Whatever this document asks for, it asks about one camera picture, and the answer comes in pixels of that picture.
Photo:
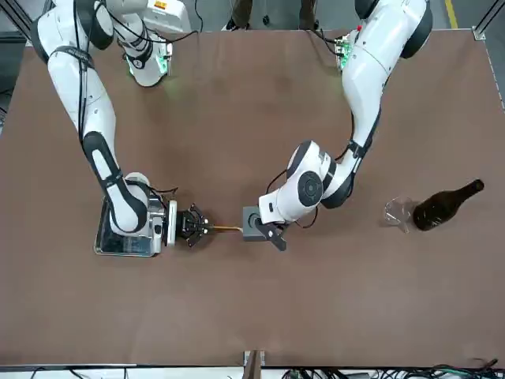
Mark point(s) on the shiny metal tray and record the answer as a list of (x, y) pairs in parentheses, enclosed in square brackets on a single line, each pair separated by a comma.
[(118, 246)]

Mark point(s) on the aluminium post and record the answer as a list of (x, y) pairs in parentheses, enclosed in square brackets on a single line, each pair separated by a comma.
[(254, 363)]

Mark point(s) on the clear plastic funnel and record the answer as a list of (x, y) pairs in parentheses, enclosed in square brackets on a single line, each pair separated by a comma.
[(396, 213)]

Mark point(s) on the dark glass bottle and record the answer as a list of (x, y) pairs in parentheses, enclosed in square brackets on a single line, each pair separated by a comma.
[(438, 209)]

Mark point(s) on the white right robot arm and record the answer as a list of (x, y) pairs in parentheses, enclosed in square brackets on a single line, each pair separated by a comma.
[(90, 98)]

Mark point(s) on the grey block with round hole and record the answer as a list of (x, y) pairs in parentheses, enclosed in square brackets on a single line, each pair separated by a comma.
[(249, 233)]

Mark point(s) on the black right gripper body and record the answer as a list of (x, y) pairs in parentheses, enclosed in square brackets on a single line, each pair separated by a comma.
[(184, 225)]

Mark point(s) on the person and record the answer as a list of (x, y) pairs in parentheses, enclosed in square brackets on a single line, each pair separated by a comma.
[(236, 16)]

